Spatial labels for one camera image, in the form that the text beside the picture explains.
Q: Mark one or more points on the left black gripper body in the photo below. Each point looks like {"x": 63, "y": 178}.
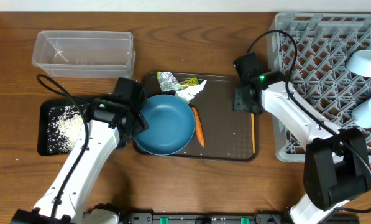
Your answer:
{"x": 135, "y": 112}

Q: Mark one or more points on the light blue cup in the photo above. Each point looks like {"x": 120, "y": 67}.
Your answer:
{"x": 362, "y": 114}

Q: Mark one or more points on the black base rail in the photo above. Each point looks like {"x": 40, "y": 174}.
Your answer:
{"x": 204, "y": 218}

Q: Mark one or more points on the brown serving tray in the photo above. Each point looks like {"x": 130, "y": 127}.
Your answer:
{"x": 227, "y": 133}

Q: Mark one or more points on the crumpled white tissue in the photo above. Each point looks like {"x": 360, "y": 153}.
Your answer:
{"x": 190, "y": 92}

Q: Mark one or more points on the black waste tray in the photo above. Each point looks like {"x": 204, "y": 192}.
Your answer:
{"x": 81, "y": 106}

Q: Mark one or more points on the orange carrot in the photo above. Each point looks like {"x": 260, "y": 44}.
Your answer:
{"x": 198, "y": 127}

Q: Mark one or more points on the grey dishwasher rack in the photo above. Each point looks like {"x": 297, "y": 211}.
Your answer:
{"x": 322, "y": 43}

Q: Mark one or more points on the wooden chopstick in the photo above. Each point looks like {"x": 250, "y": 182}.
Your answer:
{"x": 253, "y": 131}

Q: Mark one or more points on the green snack wrapper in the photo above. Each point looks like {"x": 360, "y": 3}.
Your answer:
{"x": 190, "y": 82}

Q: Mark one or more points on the clear plastic bin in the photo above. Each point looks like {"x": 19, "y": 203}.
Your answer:
{"x": 85, "y": 54}

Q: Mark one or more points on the dark blue plate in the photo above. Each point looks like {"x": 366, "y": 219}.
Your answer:
{"x": 171, "y": 125}

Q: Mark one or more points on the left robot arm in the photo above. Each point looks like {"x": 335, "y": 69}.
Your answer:
{"x": 108, "y": 123}

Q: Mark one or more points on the light blue bowl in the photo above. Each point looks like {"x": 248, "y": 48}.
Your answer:
{"x": 360, "y": 63}

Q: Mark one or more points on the crumpled foil wrapper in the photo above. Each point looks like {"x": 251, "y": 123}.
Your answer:
{"x": 167, "y": 82}

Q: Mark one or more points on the white rice pile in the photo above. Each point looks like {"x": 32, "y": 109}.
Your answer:
{"x": 63, "y": 128}

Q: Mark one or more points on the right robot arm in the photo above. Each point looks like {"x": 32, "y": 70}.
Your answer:
{"x": 336, "y": 164}

